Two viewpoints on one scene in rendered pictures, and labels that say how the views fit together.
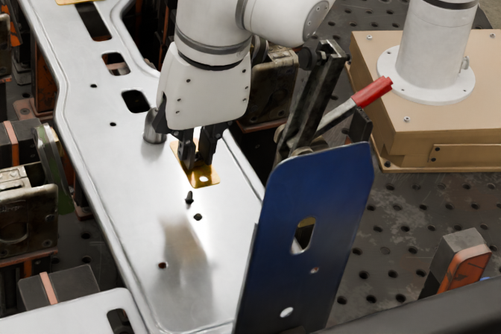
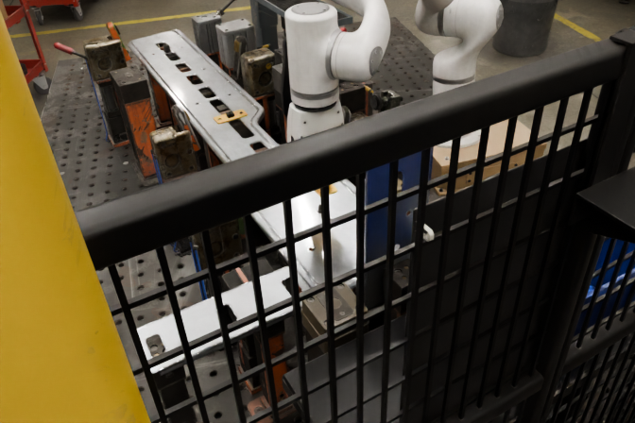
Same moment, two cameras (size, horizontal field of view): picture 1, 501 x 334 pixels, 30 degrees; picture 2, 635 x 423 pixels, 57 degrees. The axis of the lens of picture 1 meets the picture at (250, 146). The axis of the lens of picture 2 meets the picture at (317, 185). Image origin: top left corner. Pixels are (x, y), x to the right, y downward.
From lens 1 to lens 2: 0.17 m
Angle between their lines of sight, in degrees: 8
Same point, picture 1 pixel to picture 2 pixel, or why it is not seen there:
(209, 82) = (318, 122)
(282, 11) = (353, 57)
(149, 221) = (298, 227)
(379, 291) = not seen: hidden behind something
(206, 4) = (306, 66)
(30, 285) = (231, 276)
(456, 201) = not seen: hidden behind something
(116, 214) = (276, 226)
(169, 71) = (292, 120)
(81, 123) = not seen: hidden behind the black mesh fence
